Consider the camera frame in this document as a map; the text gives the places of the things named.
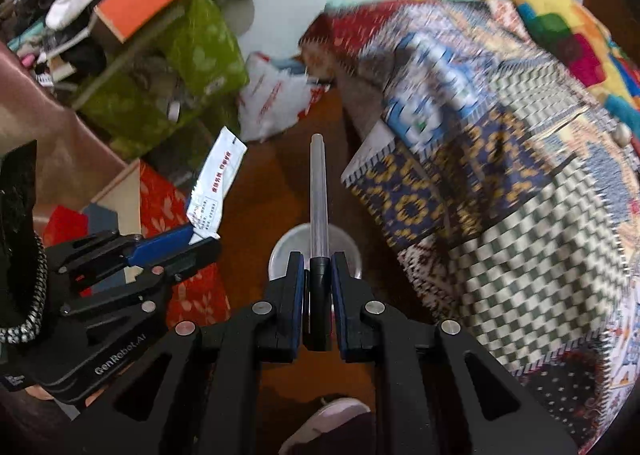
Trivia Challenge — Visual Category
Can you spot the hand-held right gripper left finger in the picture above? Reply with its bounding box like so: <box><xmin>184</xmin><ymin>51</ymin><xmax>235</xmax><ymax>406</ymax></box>
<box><xmin>65</xmin><ymin>251</ymin><xmax>306</xmax><ymax>455</ymax></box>

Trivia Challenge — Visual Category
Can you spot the green leaf-print bag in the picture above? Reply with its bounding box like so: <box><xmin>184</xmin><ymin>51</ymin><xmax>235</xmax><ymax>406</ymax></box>
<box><xmin>75</xmin><ymin>0</ymin><xmax>249</xmax><ymax>161</ymax></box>

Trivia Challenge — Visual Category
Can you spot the white printed sachet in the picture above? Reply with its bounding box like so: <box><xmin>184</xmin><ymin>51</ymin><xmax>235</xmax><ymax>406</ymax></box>
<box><xmin>186</xmin><ymin>126</ymin><xmax>248</xmax><ymax>243</ymax></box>

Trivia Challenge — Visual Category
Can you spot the colourful patch blanket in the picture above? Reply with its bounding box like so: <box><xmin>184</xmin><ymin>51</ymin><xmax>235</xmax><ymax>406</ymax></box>
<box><xmin>510</xmin><ymin>0</ymin><xmax>640</xmax><ymax>123</ymax></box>

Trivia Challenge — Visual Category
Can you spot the red floral box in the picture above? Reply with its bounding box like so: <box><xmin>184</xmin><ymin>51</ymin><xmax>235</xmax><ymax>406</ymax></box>
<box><xmin>137</xmin><ymin>160</ymin><xmax>231</xmax><ymax>331</ymax></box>

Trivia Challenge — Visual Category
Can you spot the beige cardboard flap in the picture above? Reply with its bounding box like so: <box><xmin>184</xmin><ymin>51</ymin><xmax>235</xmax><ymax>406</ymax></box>
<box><xmin>90</xmin><ymin>159</ymin><xmax>142</xmax><ymax>236</ymax></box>

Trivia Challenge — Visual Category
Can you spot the person's left hand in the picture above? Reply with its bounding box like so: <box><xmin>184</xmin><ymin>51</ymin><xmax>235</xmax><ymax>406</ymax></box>
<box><xmin>22</xmin><ymin>382</ymin><xmax>108</xmax><ymax>408</ymax></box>

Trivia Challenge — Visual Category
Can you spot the teal soft object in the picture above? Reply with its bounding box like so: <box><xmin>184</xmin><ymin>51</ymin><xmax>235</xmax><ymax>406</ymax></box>
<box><xmin>325</xmin><ymin>0</ymin><xmax>371</xmax><ymax>14</ymax></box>

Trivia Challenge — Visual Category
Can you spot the white red plastic bag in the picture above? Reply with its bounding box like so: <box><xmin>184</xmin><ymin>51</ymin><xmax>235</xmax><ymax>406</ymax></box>
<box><xmin>237</xmin><ymin>52</ymin><xmax>331</xmax><ymax>143</ymax></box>

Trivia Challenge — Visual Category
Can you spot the patchwork checkered bedspread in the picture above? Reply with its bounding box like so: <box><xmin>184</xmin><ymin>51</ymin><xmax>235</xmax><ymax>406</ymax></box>
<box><xmin>299</xmin><ymin>0</ymin><xmax>640</xmax><ymax>451</ymax></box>

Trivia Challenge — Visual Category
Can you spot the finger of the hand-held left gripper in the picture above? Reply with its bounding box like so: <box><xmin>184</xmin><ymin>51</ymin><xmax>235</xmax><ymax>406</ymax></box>
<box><xmin>47</xmin><ymin>226</ymin><xmax>196</xmax><ymax>286</ymax></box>
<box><xmin>60</xmin><ymin>237</ymin><xmax>222</xmax><ymax>317</ymax></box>

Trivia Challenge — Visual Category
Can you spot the brown glossy bag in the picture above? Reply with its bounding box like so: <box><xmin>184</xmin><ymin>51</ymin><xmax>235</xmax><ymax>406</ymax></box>
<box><xmin>0</xmin><ymin>42</ymin><xmax>131</xmax><ymax>216</ymax></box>

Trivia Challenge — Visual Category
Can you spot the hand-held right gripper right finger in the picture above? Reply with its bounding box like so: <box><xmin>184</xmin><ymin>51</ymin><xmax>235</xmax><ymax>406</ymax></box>
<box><xmin>330</xmin><ymin>251</ymin><xmax>581</xmax><ymax>455</ymax></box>

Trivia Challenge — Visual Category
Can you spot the person's pink shoe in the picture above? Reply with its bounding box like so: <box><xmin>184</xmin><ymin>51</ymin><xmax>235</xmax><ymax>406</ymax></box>
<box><xmin>278</xmin><ymin>397</ymin><xmax>372</xmax><ymax>455</ymax></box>

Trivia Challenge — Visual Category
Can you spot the clear pen with black cap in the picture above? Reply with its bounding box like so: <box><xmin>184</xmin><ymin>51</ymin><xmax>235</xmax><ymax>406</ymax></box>
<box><xmin>302</xmin><ymin>134</ymin><xmax>333</xmax><ymax>353</ymax></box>

